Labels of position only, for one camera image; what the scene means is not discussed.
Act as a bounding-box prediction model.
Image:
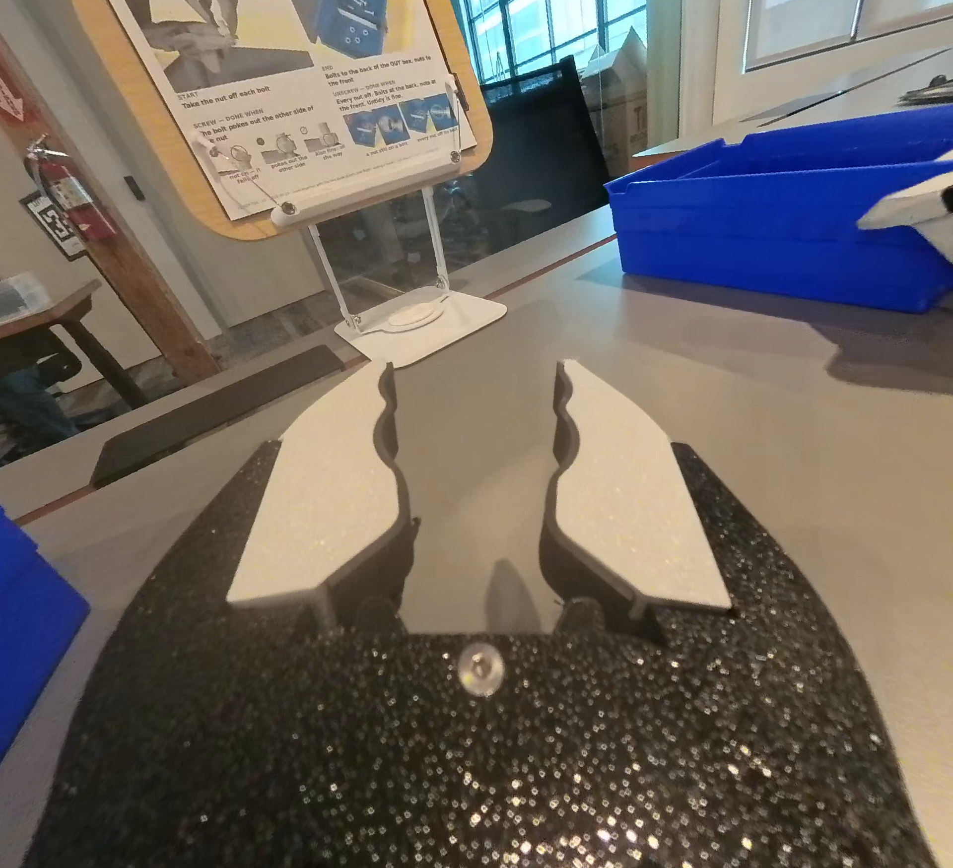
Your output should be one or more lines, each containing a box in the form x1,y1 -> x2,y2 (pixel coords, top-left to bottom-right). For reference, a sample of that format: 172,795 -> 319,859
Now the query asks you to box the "black white marker tag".
18,189 -> 89,263

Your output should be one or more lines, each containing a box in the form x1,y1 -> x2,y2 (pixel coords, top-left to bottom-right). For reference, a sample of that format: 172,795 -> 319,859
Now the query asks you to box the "red wall sign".
0,57 -> 43,132

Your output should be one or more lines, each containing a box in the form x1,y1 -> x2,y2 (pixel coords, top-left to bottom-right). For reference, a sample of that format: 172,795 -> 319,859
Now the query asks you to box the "black mesh office chair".
476,55 -> 613,247

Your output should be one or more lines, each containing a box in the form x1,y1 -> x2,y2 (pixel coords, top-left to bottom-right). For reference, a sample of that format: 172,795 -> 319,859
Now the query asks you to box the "wooden pillar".
0,38 -> 222,387

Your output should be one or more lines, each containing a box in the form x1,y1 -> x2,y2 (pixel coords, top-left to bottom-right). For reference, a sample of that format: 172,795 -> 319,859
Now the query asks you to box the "blue plastic bin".
603,120 -> 953,314

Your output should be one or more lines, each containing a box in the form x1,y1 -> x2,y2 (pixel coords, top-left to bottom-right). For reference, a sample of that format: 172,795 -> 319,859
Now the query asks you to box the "red fire extinguisher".
24,133 -> 118,244

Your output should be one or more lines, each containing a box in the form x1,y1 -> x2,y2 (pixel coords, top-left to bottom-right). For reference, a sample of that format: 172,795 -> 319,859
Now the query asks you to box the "instruction sheet on white stand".
69,0 -> 509,370

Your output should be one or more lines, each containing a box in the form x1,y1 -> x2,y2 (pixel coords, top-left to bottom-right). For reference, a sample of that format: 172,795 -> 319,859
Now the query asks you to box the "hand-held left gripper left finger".
225,360 -> 418,623

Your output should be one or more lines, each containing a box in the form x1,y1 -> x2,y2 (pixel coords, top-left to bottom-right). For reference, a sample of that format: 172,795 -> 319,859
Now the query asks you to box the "printed instruction sheet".
63,0 -> 477,221

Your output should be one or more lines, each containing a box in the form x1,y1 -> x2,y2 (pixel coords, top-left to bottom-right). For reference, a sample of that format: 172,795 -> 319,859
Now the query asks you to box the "blue bin with black divider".
0,507 -> 92,761

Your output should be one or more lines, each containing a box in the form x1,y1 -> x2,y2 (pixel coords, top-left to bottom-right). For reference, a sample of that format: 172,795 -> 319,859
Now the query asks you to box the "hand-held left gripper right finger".
538,359 -> 734,622

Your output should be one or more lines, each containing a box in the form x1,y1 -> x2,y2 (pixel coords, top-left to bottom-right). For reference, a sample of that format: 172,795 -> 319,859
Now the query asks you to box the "cardboard box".
579,27 -> 649,158

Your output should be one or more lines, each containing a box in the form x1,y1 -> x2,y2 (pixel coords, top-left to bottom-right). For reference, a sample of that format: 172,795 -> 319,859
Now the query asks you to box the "wooden top table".
0,278 -> 150,411

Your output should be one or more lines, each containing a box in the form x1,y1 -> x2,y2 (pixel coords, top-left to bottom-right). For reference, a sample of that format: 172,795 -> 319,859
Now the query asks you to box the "black rectangular mat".
89,343 -> 348,489

